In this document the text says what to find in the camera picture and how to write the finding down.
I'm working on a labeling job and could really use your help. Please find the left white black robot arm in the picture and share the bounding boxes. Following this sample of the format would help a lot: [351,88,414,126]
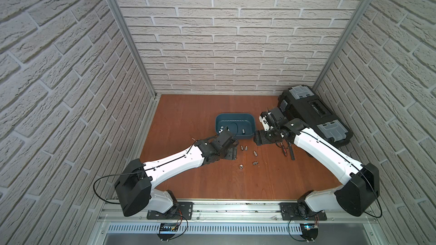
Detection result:
[93,129,238,220]

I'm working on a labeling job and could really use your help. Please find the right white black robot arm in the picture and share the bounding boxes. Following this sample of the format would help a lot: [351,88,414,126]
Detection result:
[254,116,381,217]

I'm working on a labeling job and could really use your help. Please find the teal plastic storage box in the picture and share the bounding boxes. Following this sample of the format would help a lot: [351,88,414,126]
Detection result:
[215,113,256,140]

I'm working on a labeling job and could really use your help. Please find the black grey toolbox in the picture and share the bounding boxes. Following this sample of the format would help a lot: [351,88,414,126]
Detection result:
[278,85,353,148]

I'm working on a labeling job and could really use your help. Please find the left green circuit board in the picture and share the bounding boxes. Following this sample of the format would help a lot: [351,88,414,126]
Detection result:
[157,223,180,241]

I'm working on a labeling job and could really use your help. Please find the green circuit board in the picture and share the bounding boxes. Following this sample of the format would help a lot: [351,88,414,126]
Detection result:
[300,224,319,242]
[157,223,180,241]

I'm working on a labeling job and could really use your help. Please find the right green circuit board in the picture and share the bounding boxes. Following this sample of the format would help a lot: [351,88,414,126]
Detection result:
[300,224,319,242]

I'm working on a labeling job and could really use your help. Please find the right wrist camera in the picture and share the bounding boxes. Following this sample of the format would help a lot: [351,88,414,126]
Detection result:
[259,111,276,131]

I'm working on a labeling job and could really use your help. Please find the black handled tool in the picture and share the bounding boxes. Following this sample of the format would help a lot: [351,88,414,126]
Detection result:
[288,143,295,161]

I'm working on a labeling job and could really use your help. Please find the aluminium front rail frame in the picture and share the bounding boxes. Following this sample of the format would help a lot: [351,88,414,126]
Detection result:
[87,199,388,245]

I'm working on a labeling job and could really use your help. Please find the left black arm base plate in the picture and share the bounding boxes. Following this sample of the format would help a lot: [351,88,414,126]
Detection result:
[146,201,194,221]

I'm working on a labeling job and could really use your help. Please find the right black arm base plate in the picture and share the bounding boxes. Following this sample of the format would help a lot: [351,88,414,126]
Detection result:
[279,202,327,222]

